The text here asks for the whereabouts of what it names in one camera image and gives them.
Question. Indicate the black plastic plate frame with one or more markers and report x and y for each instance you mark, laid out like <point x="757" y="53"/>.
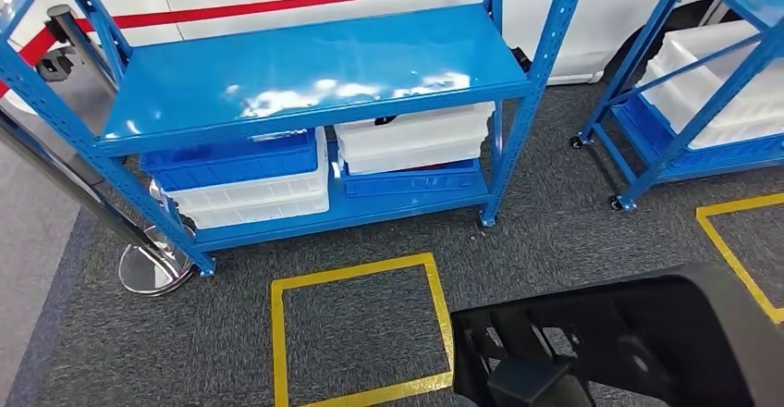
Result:
<point x="674" y="330"/>

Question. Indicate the blue metal shelf rack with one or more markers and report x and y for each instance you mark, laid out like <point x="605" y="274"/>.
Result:
<point x="306" y="67"/>

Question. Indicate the small red item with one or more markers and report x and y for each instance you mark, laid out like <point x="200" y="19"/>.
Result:
<point x="441" y="167"/>

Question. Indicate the small black item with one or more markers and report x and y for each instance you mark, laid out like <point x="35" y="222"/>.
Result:
<point x="386" y="120"/>

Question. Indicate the small black block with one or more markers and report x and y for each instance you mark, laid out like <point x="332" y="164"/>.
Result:
<point x="522" y="61"/>

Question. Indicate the chrome base stanchion post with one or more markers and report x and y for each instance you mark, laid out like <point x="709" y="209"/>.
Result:
<point x="153" y="269"/>

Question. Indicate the black topped stanchion post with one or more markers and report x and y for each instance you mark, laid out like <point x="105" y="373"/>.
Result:
<point x="61" y="15"/>

